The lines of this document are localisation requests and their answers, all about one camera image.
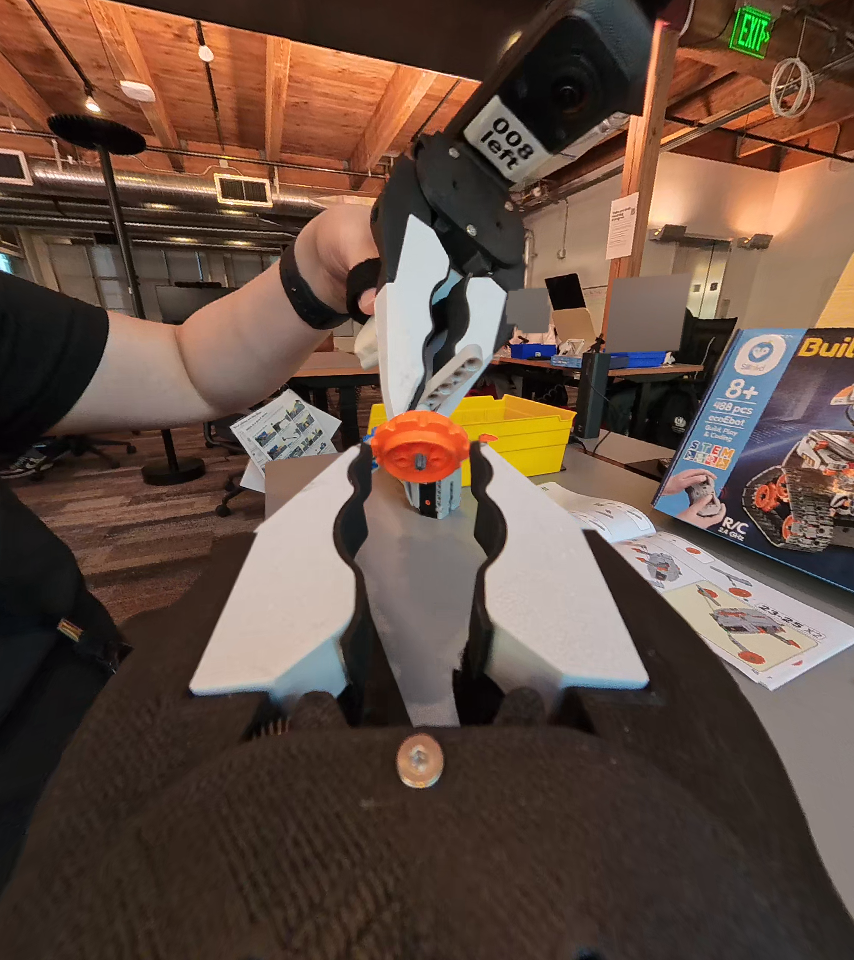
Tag black backpack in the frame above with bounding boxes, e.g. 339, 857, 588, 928
640, 386, 709, 451

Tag person's black shirt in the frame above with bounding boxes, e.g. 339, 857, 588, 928
0, 247, 128, 960

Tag grey desk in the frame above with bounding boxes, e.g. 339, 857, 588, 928
262, 442, 854, 960

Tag green exit sign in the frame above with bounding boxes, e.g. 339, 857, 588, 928
728, 3, 773, 60

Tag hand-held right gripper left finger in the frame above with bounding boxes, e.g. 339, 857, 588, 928
189, 444, 376, 725

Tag black wrist band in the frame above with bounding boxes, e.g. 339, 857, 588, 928
279, 242, 351, 331

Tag white instruction booklet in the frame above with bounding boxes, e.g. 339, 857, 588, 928
539, 480, 854, 691

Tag white paper notice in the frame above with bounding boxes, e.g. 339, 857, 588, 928
609, 193, 642, 261

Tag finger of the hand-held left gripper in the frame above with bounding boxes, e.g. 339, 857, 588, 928
430, 276, 511, 399
376, 215, 467, 421

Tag orange wheel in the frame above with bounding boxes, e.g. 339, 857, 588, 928
370, 343, 487, 481

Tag person's left hand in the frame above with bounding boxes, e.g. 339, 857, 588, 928
295, 202, 380, 326

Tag silver ventilation duct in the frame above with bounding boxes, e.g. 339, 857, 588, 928
0, 161, 323, 215

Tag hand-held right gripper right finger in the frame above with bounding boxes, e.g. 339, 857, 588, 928
460, 442, 651, 723

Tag yellow plastic bin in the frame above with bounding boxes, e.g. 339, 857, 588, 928
367, 393, 577, 477

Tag hanging printed paper sheet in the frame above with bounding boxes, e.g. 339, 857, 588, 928
230, 388, 342, 492

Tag person's left forearm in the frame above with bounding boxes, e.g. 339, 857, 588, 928
48, 251, 338, 438

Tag dark tower device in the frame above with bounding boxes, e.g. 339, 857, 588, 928
575, 351, 612, 440

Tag blue robot kit box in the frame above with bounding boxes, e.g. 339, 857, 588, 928
652, 326, 854, 616

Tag white coiled cable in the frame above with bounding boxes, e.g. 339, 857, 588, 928
769, 58, 816, 119

